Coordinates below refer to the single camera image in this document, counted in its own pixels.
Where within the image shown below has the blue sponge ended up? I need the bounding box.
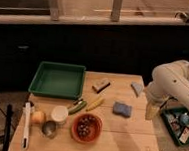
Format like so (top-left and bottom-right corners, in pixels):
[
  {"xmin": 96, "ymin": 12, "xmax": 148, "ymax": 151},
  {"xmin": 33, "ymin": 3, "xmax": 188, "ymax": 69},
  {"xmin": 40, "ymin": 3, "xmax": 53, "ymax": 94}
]
[{"xmin": 113, "ymin": 102, "xmax": 132, "ymax": 117}]

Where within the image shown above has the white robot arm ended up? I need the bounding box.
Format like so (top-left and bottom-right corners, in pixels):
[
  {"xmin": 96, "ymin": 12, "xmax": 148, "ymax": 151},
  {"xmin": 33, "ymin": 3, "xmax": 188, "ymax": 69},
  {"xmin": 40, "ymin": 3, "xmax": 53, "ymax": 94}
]
[{"xmin": 145, "ymin": 60, "xmax": 189, "ymax": 121}]

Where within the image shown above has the green plastic tray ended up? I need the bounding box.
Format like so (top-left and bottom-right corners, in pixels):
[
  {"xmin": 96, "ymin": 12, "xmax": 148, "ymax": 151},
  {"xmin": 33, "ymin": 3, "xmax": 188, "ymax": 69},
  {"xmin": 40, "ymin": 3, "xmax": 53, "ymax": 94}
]
[{"xmin": 28, "ymin": 61, "xmax": 86, "ymax": 100}]

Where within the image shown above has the grey triangular cloth piece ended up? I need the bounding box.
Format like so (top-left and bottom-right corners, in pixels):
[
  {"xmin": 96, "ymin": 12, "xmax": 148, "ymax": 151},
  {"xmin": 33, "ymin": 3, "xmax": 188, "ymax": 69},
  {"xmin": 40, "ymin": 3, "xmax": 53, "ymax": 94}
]
[{"xmin": 131, "ymin": 82, "xmax": 144, "ymax": 96}]

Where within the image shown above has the green bin of items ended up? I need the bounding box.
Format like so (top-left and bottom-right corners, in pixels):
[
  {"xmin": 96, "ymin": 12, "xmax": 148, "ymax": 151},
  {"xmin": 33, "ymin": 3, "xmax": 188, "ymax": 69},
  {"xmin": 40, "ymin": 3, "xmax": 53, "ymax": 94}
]
[{"xmin": 160, "ymin": 107, "xmax": 189, "ymax": 147}]

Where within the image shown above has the yellow banana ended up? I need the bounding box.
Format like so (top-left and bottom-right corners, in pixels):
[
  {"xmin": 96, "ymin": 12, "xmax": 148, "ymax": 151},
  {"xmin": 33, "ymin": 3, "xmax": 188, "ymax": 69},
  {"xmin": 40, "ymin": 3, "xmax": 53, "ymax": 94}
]
[{"xmin": 86, "ymin": 98, "xmax": 105, "ymax": 112}]

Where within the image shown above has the wooden block with dark base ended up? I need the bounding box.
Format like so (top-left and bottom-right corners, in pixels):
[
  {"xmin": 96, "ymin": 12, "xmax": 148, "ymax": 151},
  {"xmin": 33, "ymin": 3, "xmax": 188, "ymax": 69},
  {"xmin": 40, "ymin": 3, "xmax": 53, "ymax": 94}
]
[{"xmin": 92, "ymin": 78, "xmax": 111, "ymax": 93}]

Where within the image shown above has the orange bowl of grapes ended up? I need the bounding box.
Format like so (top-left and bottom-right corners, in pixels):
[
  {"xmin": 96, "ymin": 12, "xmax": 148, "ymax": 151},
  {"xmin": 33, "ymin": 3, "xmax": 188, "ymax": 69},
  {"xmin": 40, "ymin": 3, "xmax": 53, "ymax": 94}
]
[{"xmin": 70, "ymin": 113, "xmax": 102, "ymax": 144}]

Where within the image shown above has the green cucumber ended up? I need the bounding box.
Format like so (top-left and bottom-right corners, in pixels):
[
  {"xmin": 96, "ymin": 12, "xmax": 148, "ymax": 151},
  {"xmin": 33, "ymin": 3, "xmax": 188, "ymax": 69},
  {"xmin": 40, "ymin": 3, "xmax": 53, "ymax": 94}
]
[{"xmin": 68, "ymin": 101, "xmax": 86, "ymax": 115}]

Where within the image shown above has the white cup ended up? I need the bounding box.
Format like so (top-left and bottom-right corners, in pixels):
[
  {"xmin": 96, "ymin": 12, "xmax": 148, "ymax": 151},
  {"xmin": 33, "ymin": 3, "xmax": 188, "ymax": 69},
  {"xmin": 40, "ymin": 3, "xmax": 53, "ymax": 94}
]
[{"xmin": 51, "ymin": 105, "xmax": 69, "ymax": 124}]

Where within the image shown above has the metal cup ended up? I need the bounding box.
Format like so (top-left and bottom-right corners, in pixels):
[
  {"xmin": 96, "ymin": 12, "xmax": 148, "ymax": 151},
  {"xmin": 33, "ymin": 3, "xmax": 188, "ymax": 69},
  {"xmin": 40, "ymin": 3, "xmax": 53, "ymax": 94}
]
[{"xmin": 41, "ymin": 121, "xmax": 57, "ymax": 138}]

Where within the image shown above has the yellow onion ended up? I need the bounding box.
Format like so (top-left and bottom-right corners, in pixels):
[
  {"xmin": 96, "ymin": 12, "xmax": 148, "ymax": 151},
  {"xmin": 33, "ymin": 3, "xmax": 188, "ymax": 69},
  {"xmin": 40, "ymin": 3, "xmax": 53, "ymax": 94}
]
[{"xmin": 31, "ymin": 111, "xmax": 46, "ymax": 124}]

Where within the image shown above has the black pole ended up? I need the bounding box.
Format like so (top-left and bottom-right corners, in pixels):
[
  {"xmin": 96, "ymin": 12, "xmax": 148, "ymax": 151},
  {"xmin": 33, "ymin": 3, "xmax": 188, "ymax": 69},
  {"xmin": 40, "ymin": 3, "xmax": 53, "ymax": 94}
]
[{"xmin": 2, "ymin": 104, "xmax": 13, "ymax": 151}]

